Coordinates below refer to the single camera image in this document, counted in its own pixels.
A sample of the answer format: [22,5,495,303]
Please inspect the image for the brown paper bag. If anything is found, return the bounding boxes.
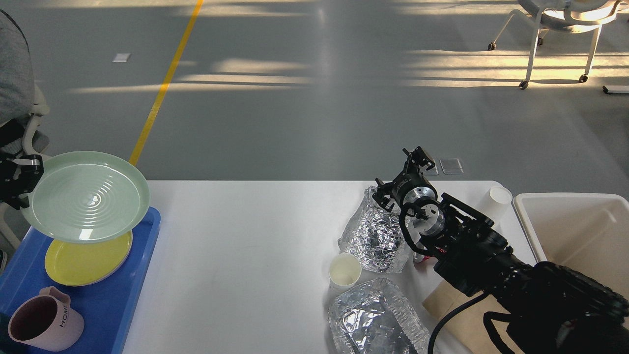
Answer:
[423,280,508,354]

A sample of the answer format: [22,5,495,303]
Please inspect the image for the white paper cup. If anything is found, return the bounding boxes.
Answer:
[328,253,362,291]

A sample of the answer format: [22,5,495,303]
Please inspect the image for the yellow plate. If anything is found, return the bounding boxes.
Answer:
[44,231,133,287]

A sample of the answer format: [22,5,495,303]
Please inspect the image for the translucent plastic cup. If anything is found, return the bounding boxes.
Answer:
[477,186,513,226]

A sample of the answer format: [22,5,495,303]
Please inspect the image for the white floor marker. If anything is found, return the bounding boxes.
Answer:
[112,53,131,63]

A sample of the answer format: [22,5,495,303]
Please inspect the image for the white plastic bin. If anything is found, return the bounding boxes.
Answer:
[513,192,629,296]

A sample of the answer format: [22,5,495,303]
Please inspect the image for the blue plastic tray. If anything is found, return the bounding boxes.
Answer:
[0,207,160,354]

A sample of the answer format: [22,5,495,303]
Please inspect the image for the light green plate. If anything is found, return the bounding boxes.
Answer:
[22,151,150,244]

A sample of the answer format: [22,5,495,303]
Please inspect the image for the pink mug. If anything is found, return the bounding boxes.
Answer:
[7,286,85,352]

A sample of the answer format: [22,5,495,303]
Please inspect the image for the white chair left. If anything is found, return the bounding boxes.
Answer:
[0,84,50,250]

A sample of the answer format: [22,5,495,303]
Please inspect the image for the white office chair right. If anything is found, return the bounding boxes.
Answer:
[487,0,628,90]

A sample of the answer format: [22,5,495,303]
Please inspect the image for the clear floor plate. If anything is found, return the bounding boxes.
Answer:
[439,158,464,175]

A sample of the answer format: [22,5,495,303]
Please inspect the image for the crumpled foil upper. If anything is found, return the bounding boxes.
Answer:
[338,186,411,273]

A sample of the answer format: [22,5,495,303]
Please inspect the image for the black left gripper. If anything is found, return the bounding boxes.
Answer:
[0,152,44,210]

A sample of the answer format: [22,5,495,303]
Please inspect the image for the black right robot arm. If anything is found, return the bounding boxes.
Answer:
[372,147,629,354]

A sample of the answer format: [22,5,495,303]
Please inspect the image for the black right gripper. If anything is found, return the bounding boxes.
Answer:
[372,146,437,212]

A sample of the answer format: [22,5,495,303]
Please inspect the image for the person in grey sweater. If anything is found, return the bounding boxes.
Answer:
[0,10,34,155]

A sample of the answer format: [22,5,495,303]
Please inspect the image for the foil container lower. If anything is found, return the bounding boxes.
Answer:
[328,277,430,354]

